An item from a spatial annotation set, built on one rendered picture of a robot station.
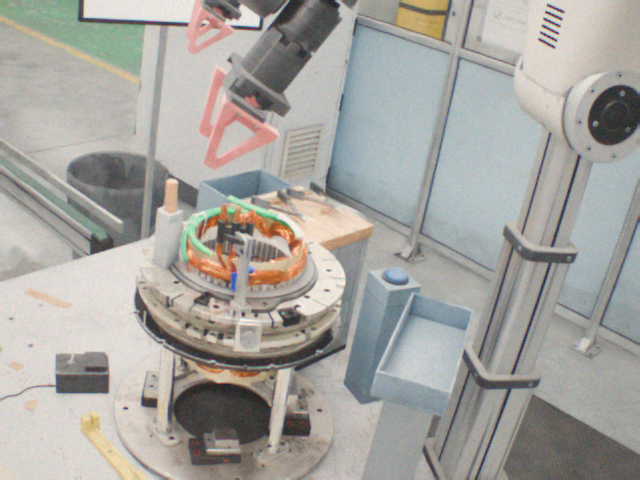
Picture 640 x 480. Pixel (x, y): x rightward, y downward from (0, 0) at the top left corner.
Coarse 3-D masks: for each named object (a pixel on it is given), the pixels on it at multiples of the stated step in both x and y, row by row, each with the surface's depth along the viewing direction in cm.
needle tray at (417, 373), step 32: (416, 320) 127; (448, 320) 126; (416, 352) 118; (448, 352) 120; (384, 384) 106; (416, 384) 104; (448, 384) 112; (384, 416) 117; (416, 416) 115; (384, 448) 119; (416, 448) 117
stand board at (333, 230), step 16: (288, 208) 148; (304, 208) 150; (320, 208) 151; (304, 224) 143; (320, 224) 144; (336, 224) 146; (352, 224) 147; (368, 224) 148; (320, 240) 138; (336, 240) 141; (352, 240) 145
